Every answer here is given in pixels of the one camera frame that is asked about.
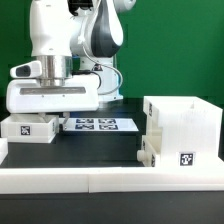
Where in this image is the white front fence bar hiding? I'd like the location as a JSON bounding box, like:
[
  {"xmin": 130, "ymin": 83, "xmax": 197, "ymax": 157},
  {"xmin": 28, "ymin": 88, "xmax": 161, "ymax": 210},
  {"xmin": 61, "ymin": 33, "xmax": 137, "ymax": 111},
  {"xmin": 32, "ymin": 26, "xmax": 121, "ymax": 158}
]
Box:
[{"xmin": 0, "ymin": 167, "xmax": 224, "ymax": 194}]

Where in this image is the white front drawer tray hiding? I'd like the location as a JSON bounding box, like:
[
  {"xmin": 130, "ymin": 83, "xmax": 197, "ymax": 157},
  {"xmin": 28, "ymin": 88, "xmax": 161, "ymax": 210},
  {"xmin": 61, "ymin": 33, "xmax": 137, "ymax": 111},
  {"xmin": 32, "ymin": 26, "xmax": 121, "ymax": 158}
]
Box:
[{"xmin": 137, "ymin": 135, "xmax": 160, "ymax": 167}]

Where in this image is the white drawer cabinet box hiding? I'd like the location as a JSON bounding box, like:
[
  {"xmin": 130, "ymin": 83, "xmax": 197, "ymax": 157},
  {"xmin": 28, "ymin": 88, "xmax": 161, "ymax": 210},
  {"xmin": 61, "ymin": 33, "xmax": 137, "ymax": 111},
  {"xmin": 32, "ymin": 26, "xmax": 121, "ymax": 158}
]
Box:
[{"xmin": 143, "ymin": 96, "xmax": 222, "ymax": 168}]

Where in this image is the white left fence bar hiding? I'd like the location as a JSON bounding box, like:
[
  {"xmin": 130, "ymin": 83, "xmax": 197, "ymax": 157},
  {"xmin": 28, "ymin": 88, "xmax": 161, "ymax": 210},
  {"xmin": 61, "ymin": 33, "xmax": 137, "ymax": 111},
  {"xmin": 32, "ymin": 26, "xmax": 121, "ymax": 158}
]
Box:
[{"xmin": 0, "ymin": 138, "xmax": 8, "ymax": 165}]

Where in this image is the white drawer tray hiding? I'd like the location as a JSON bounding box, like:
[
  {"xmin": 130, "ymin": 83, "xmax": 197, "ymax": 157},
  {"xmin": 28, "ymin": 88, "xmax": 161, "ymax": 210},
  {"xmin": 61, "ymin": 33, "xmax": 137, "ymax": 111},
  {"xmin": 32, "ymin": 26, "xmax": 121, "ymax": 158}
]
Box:
[
  {"xmin": 137, "ymin": 135, "xmax": 160, "ymax": 167},
  {"xmin": 1, "ymin": 114, "xmax": 59, "ymax": 143}
]

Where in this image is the white thin cable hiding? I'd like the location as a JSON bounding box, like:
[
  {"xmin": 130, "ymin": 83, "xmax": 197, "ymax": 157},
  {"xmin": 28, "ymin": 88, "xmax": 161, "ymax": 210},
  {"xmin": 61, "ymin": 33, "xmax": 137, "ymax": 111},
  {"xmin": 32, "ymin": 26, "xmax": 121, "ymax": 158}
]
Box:
[{"xmin": 78, "ymin": 0, "xmax": 124, "ymax": 96}]

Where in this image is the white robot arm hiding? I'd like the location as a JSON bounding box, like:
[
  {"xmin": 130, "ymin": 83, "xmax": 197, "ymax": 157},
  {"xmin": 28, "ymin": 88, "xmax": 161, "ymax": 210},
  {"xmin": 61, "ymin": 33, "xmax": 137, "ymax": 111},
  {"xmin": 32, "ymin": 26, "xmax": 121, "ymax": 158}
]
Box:
[{"xmin": 6, "ymin": 0, "xmax": 136, "ymax": 116}]

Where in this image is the white marker tag sheet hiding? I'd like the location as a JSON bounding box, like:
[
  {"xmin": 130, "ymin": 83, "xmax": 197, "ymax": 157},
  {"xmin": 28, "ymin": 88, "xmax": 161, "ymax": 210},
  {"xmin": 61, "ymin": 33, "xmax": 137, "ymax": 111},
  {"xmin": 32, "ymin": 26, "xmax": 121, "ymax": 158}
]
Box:
[{"xmin": 59, "ymin": 118, "xmax": 138, "ymax": 132}]

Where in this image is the white fence bar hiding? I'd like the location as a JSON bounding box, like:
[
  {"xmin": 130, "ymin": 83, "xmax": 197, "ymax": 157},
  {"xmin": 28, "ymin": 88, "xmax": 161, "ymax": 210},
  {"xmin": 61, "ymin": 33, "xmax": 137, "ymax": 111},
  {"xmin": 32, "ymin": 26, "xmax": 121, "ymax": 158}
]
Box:
[
  {"xmin": 0, "ymin": 138, "xmax": 8, "ymax": 165},
  {"xmin": 0, "ymin": 167, "xmax": 224, "ymax": 194}
]

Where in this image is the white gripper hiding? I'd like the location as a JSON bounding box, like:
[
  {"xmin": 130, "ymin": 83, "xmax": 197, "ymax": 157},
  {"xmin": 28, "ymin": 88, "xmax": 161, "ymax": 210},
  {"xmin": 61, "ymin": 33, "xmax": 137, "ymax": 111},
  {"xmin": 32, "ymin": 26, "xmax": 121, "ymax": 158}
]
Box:
[{"xmin": 6, "ymin": 56, "xmax": 100, "ymax": 130}]

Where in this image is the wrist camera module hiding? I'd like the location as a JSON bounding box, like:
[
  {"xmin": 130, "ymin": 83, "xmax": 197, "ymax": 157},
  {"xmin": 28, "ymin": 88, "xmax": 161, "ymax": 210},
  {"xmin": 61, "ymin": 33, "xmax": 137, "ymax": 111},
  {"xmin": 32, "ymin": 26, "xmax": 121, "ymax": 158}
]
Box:
[{"xmin": 10, "ymin": 60, "xmax": 42, "ymax": 79}]

